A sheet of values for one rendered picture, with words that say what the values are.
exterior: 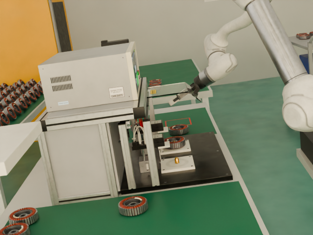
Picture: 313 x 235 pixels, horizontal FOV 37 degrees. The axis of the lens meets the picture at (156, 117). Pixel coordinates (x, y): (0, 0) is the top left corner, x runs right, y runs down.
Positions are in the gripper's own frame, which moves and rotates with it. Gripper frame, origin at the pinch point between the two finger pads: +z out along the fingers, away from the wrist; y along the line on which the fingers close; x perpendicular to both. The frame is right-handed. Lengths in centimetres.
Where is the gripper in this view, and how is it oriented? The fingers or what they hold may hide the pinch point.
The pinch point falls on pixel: (174, 99)
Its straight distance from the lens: 264.6
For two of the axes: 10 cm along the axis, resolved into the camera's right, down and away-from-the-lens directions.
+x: -5.8, -8.2, -0.3
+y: 3.6, -2.9, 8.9
